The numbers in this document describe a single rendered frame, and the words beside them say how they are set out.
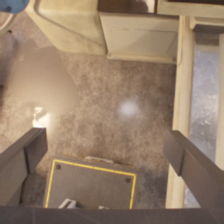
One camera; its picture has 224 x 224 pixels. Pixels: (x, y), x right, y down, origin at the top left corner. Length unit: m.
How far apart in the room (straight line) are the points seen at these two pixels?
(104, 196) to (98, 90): 0.96
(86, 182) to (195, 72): 1.04
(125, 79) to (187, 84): 0.83
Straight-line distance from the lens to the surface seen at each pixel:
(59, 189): 1.40
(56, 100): 1.74
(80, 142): 1.61
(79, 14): 1.31
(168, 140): 0.16
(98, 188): 1.31
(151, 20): 1.26
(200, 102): 0.90
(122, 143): 1.55
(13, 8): 0.32
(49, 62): 1.92
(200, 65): 0.96
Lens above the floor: 1.54
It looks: 81 degrees down
